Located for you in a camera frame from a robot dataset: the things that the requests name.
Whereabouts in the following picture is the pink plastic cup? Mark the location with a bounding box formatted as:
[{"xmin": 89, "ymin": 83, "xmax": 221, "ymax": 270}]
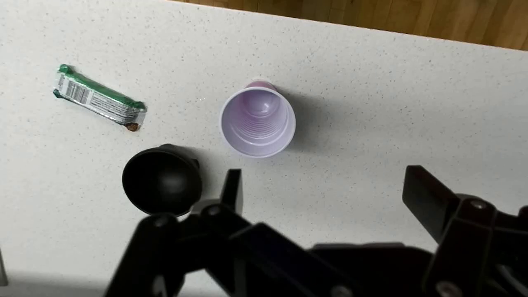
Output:
[{"xmin": 220, "ymin": 82, "xmax": 297, "ymax": 159}]

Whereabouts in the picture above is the green candy bar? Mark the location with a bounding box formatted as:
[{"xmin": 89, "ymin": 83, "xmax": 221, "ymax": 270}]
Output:
[{"xmin": 53, "ymin": 65, "xmax": 147, "ymax": 133}]

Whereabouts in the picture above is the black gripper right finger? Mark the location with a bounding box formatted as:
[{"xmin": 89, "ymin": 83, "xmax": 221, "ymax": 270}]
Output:
[{"xmin": 403, "ymin": 166, "xmax": 528, "ymax": 297}]

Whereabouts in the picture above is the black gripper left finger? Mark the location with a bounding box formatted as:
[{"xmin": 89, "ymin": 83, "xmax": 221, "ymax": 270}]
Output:
[{"xmin": 187, "ymin": 169, "xmax": 309, "ymax": 297}]

